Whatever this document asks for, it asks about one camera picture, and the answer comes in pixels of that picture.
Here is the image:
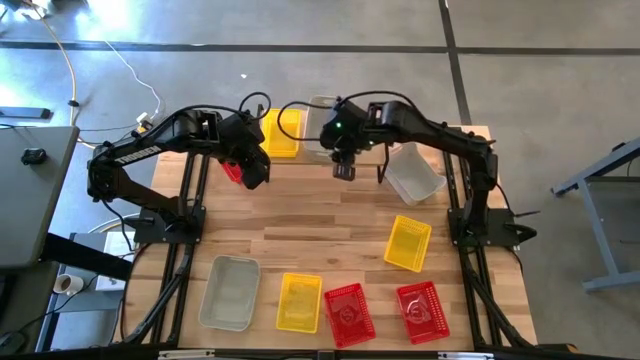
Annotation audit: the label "small black device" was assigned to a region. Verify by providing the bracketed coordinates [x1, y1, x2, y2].
[20, 147, 49, 166]

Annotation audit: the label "black table leg beam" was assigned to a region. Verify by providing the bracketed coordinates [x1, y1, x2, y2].
[39, 232, 134, 282]

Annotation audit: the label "white cup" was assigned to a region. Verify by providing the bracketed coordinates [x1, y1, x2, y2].
[53, 273, 85, 296]

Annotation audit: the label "silver metal bracket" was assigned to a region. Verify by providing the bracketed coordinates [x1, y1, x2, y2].
[158, 349, 216, 359]
[438, 351, 495, 360]

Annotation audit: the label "yellow plastic slotted basket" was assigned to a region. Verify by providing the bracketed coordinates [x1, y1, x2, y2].
[383, 214, 433, 274]
[259, 108, 303, 159]
[275, 272, 324, 335]

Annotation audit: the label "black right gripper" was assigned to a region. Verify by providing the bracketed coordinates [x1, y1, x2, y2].
[319, 98, 374, 183]

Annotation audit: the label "blue-grey metal stand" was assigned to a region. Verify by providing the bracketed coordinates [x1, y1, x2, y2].
[551, 137, 640, 294]

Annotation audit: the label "red plastic slotted basket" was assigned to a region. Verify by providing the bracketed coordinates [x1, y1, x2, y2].
[323, 282, 377, 350]
[395, 280, 451, 346]
[221, 159, 246, 185]

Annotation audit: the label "yellow power cable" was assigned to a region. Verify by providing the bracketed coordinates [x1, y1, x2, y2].
[27, 0, 154, 154]

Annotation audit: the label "black aluminium table frame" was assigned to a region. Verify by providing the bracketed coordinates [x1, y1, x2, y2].
[112, 112, 576, 360]

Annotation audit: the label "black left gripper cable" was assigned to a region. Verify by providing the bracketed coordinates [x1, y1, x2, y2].
[164, 91, 273, 126]

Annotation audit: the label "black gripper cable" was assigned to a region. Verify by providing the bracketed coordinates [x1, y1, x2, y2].
[277, 89, 419, 143]
[164, 91, 273, 126]

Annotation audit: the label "grey plastic basket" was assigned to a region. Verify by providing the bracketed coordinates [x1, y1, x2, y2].
[383, 142, 448, 207]
[197, 254, 262, 333]
[301, 94, 341, 164]

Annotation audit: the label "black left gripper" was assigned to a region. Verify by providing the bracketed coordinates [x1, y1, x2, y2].
[219, 113, 272, 191]

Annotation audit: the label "white power cable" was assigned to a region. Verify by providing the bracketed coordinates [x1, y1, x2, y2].
[102, 39, 164, 121]

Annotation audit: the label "white and yellow power plugs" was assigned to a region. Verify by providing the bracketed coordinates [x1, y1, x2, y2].
[135, 112, 154, 139]

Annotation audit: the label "grey side table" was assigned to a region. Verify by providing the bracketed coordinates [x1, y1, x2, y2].
[0, 124, 81, 271]

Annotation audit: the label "white box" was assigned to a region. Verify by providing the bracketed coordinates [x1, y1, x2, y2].
[94, 230, 136, 292]

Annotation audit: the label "black flat bar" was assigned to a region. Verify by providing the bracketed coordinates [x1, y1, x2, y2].
[0, 106, 52, 120]

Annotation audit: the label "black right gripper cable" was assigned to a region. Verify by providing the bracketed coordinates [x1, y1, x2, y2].
[277, 89, 419, 143]

